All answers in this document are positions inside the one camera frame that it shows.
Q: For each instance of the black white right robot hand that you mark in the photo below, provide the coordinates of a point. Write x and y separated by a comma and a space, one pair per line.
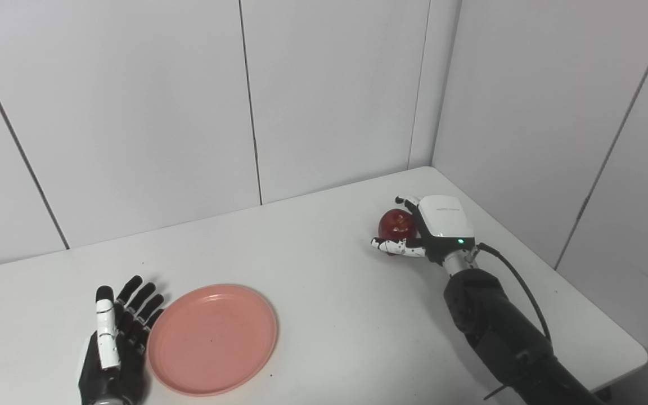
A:
442, 225

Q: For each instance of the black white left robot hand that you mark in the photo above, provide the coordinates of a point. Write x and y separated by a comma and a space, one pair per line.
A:
113, 354

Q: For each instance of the red apple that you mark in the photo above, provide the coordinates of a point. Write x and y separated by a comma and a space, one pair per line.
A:
396, 224

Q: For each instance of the pink round plate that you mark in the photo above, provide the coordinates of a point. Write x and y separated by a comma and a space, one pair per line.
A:
212, 339

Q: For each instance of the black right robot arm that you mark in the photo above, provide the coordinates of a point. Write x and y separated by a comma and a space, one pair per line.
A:
504, 332

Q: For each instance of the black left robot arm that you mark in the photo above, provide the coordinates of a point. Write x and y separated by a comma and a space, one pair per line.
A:
109, 402

